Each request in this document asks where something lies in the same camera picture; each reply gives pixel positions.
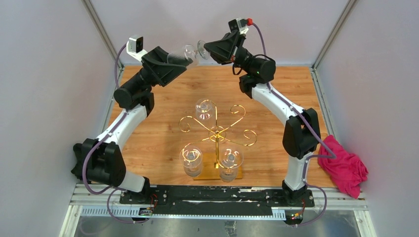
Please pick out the wine glass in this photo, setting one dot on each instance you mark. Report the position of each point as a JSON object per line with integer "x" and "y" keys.
{"x": 189, "y": 55}
{"x": 191, "y": 159}
{"x": 204, "y": 110}
{"x": 230, "y": 160}

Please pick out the pink cloth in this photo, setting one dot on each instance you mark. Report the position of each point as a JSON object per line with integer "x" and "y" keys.
{"x": 347, "y": 171}

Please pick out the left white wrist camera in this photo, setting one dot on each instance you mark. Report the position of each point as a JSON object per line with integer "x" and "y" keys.
{"x": 135, "y": 47}

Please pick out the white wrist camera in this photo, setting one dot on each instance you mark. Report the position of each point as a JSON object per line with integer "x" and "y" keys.
{"x": 135, "y": 47}
{"x": 239, "y": 24}

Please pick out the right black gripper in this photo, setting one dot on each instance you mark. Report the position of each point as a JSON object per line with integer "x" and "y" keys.
{"x": 222, "y": 51}

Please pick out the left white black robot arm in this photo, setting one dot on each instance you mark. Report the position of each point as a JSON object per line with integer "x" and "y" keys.
{"x": 100, "y": 163}

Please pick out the wooden rack base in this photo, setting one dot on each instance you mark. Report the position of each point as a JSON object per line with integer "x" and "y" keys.
{"x": 209, "y": 171}

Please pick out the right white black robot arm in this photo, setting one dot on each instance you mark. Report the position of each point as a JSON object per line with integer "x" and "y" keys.
{"x": 301, "y": 126}

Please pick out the gold wire glass rack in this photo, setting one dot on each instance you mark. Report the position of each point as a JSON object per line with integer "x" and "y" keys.
{"x": 216, "y": 133}

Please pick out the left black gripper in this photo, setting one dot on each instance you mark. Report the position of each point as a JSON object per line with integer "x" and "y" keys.
{"x": 155, "y": 64}

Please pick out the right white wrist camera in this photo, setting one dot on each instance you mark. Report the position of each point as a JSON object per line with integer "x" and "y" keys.
{"x": 239, "y": 24}

